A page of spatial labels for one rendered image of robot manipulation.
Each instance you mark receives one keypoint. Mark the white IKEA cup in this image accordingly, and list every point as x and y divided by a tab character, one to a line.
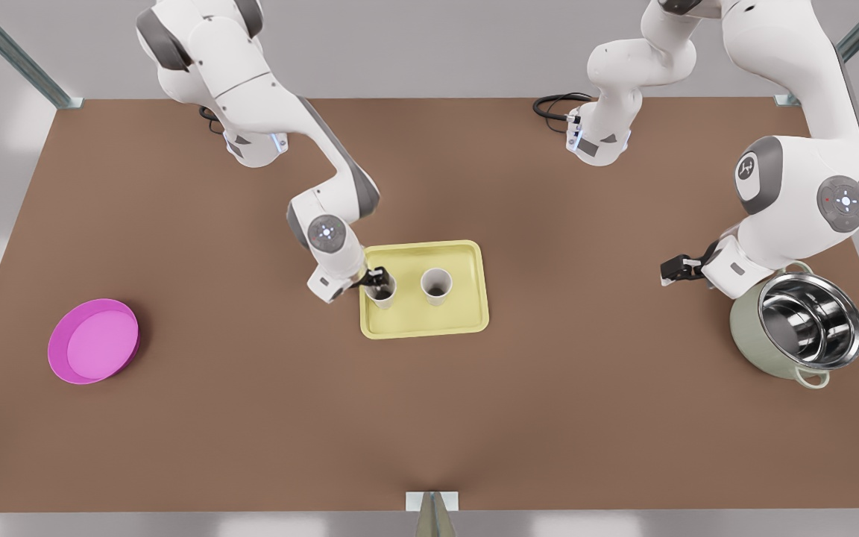
385	300
436	294

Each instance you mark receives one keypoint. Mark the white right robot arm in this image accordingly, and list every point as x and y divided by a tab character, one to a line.
250	97

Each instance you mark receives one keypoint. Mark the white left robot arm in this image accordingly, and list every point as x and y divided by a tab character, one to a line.
795	82

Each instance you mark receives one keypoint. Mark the yellow rectangular tray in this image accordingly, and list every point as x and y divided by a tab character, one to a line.
467	313

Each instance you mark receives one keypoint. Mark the green pot with steel interior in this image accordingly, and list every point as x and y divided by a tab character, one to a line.
754	335

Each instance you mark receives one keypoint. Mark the pink round plate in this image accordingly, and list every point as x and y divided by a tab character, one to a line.
94	347

